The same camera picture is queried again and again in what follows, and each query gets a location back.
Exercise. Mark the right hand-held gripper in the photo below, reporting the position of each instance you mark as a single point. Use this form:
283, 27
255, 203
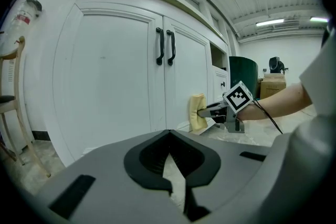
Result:
237, 98

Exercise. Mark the yellow cloth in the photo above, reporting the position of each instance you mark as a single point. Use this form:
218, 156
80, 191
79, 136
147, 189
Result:
197, 112

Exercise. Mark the white cabinet door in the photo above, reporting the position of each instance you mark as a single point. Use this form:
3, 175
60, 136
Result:
110, 81
189, 70

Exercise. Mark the closed cardboard box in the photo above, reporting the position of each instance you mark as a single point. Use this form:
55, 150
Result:
273, 86

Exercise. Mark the white vanity cabinet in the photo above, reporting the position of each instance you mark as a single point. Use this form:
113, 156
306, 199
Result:
63, 60

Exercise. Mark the light grey garment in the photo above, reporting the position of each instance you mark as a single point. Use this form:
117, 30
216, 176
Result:
320, 73

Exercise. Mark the black cap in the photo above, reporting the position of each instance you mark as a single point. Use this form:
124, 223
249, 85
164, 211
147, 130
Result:
35, 4

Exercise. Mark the white drawer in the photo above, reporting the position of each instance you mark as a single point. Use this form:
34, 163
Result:
218, 91

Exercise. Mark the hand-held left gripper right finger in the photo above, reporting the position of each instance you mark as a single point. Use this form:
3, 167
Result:
236, 186

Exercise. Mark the person's right forearm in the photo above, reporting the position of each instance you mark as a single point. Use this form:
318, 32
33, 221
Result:
278, 103

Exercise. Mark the ceiling tube light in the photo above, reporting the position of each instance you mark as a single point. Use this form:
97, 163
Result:
319, 19
270, 22

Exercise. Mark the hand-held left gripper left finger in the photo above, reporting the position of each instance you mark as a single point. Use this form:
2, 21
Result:
105, 191

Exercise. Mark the black round device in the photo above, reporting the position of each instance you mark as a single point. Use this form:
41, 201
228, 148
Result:
275, 64

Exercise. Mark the wooden chair with brown seat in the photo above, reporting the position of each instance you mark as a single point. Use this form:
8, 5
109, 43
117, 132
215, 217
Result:
18, 86

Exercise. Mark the clear plastic bag red label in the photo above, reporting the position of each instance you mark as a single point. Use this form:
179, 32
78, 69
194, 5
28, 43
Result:
22, 17

